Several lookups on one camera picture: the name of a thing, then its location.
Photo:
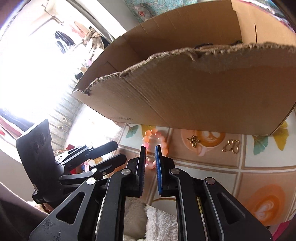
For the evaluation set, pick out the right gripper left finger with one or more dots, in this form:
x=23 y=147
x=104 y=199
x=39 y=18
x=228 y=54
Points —
x=135 y=180

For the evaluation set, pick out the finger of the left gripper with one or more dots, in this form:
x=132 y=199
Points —
x=85 y=152
x=109 y=165

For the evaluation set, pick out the white fluffy towel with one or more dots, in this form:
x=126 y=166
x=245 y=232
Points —
x=144 y=222

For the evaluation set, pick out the brown cardboard box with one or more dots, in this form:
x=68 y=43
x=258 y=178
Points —
x=222 y=66

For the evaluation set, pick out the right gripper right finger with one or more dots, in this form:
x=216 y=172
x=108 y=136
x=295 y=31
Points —
x=167 y=185

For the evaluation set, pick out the gold butterfly brooch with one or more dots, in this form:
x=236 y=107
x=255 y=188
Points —
x=232 y=146

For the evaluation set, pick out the teal floral hanging cloth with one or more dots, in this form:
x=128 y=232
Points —
x=159 y=6

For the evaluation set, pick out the gold flower brooch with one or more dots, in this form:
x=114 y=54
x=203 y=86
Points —
x=193 y=140

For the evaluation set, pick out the patterned rolled mat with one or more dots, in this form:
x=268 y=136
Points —
x=142 y=12

